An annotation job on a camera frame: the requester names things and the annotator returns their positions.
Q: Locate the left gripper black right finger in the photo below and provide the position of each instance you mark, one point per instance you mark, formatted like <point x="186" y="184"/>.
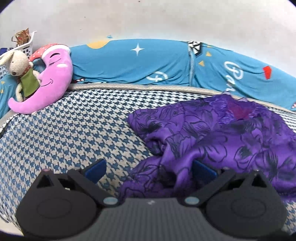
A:
<point x="209" y="182"/>

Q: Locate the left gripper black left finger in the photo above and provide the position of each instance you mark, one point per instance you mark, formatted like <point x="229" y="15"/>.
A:
<point x="86" y="180"/>

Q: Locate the purple floral garment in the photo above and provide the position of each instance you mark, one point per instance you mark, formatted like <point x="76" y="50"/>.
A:
<point x="219" y="132"/>

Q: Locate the blue houndstooth mattress cover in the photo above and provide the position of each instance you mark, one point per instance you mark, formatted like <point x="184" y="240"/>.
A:
<point x="85" y="125"/>

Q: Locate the pink moon plush pillow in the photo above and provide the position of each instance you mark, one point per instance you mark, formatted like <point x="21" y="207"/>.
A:
<point x="54" y="80"/>

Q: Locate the blue cartoon print sheet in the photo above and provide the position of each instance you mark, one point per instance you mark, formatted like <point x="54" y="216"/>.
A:
<point x="169" y="62"/>

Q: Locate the beige bunny plush toy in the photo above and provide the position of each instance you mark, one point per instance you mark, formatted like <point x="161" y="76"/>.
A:
<point x="18" y="65"/>

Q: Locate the white plastic basket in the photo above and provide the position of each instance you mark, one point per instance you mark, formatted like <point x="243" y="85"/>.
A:
<point x="27" y="48"/>

